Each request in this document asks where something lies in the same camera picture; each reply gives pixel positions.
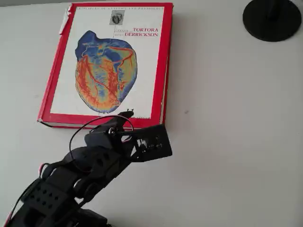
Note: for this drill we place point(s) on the black round stand base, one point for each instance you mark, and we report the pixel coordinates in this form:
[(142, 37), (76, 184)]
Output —
[(270, 26)]

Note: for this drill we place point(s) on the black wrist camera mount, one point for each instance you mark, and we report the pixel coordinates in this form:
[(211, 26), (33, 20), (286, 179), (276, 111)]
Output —
[(156, 144)]

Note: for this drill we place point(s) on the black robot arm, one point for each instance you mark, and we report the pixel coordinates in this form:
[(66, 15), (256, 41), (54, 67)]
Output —
[(52, 189)]

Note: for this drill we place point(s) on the red anatomy textbook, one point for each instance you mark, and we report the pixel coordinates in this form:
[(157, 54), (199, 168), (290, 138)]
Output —
[(106, 71)]

